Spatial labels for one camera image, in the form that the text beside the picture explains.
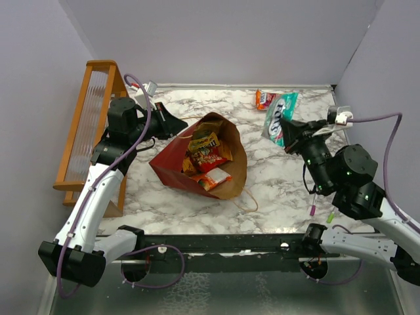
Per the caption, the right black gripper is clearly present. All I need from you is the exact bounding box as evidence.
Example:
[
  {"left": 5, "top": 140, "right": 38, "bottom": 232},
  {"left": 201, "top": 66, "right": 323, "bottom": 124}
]
[{"left": 278, "top": 116, "right": 331, "bottom": 192}]

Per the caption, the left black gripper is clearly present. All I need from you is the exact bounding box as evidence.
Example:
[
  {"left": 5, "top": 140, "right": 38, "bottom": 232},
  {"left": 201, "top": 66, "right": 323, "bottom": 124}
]
[{"left": 129, "top": 101, "right": 188, "bottom": 144}]

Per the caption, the green Fox's candy bag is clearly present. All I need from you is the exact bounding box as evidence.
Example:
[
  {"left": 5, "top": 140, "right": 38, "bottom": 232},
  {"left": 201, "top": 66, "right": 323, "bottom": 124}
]
[{"left": 262, "top": 93, "right": 299, "bottom": 147}]

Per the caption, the red brown paper bag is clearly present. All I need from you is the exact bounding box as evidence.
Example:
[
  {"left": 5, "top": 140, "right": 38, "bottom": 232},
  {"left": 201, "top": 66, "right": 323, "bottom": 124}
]
[{"left": 149, "top": 112, "right": 247, "bottom": 201}]

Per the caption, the colourful Fox's fruits bag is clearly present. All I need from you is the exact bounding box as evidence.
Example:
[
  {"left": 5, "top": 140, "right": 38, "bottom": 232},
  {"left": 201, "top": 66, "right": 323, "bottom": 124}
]
[{"left": 255, "top": 89, "right": 280, "bottom": 111}]

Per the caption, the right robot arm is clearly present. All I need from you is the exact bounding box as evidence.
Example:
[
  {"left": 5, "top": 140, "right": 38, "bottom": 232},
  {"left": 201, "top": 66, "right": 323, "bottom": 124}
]
[{"left": 280, "top": 118, "right": 419, "bottom": 285}]

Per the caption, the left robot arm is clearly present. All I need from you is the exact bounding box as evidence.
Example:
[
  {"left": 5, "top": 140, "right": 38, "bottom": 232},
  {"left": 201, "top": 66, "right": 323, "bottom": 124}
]
[{"left": 38, "top": 97, "right": 188, "bottom": 296}]

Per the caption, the gold crispy snack bag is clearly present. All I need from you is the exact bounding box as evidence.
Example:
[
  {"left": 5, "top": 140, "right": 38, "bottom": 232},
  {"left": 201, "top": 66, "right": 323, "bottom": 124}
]
[{"left": 192, "top": 120, "right": 223, "bottom": 140}]

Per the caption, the yellow M&M's bag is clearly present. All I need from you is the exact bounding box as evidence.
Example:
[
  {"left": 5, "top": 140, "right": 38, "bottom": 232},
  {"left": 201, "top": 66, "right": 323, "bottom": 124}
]
[{"left": 188, "top": 131, "right": 220, "bottom": 152}]

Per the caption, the red snack packet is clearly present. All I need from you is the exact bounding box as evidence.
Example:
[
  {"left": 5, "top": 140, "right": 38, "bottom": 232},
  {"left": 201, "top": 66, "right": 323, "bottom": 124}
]
[{"left": 190, "top": 146, "right": 228, "bottom": 173}]

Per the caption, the orange white snack packet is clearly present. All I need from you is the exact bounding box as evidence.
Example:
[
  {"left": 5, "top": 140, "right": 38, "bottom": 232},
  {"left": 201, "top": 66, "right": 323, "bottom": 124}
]
[{"left": 191, "top": 167, "right": 232, "bottom": 191}]

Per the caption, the pink marker pen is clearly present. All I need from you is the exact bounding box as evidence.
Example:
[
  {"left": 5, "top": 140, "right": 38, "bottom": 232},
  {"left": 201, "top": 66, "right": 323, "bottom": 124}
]
[{"left": 310, "top": 194, "right": 318, "bottom": 217}]

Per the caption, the wooden rack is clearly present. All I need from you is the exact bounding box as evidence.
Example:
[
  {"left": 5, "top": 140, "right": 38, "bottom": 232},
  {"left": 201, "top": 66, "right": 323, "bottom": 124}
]
[{"left": 53, "top": 60, "right": 128, "bottom": 207}]

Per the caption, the green marker pen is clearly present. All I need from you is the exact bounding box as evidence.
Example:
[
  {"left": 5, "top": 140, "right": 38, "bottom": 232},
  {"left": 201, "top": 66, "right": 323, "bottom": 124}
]
[{"left": 326, "top": 207, "right": 336, "bottom": 224}]

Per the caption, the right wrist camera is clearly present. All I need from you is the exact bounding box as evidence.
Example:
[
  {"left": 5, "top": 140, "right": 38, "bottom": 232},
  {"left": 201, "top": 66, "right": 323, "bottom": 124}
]
[{"left": 314, "top": 105, "right": 355, "bottom": 137}]

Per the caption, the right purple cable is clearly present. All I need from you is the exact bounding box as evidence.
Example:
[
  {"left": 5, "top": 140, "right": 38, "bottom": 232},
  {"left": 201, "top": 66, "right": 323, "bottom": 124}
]
[{"left": 306, "top": 112, "right": 420, "bottom": 286}]

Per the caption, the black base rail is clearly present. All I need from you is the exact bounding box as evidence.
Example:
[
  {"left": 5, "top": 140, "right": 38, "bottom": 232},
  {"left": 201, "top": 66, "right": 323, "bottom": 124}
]
[{"left": 108, "top": 229, "right": 342, "bottom": 275}]

